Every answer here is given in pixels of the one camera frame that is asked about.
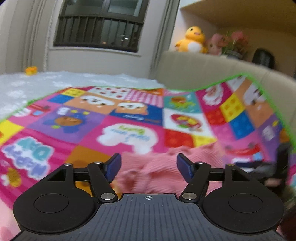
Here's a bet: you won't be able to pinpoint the beige sofa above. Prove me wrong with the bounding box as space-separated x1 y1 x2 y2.
152 51 295 122

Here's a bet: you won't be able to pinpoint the pink plush toy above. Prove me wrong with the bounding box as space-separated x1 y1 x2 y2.
205 33 228 56

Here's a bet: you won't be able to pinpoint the small orange toy block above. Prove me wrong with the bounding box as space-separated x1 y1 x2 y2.
25 66 38 76

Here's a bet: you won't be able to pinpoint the pink ribbed knit sweater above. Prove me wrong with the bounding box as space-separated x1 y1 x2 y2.
111 142 224 196

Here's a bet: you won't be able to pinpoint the dark barred window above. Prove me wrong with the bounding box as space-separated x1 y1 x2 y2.
53 0 149 53

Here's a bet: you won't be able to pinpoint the yellow duck plush toy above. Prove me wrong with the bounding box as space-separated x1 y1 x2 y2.
175 26 207 54

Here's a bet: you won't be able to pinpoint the colourful cartoon play mat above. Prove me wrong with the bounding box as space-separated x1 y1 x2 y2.
1 74 295 240

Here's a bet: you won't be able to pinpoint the potted pink flowers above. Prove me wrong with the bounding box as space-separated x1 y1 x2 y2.
222 30 248 60

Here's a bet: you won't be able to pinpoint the black round object on shelf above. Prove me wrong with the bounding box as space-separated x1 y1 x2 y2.
252 48 275 69

